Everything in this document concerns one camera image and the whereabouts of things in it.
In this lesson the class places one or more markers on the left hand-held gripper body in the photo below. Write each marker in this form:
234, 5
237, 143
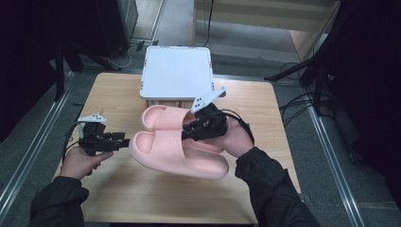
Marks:
94, 135

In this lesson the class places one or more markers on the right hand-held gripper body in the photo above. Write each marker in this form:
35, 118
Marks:
209, 121

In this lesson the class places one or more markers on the pink slide slipper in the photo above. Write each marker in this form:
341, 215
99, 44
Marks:
176, 154
164, 118

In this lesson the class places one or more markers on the white shoe rack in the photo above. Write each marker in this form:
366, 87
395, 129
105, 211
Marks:
176, 72

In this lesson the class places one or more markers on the person's left hand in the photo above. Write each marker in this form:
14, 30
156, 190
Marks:
80, 164

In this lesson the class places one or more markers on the person's right hand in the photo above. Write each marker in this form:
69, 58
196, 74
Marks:
236, 142

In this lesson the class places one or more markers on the black metal stand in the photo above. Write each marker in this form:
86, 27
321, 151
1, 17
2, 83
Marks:
60, 72

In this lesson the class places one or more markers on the dark cabinet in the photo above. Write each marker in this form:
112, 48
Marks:
116, 25

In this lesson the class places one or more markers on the black tripod stand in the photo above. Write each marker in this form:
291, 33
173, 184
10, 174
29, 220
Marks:
309, 66

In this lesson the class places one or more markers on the metal floor rail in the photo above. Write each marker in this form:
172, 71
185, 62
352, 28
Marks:
28, 148
334, 164

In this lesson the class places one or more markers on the wooden board frame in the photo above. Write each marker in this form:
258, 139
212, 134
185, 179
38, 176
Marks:
268, 19

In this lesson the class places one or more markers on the grey table bracket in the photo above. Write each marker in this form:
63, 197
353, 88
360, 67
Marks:
306, 198

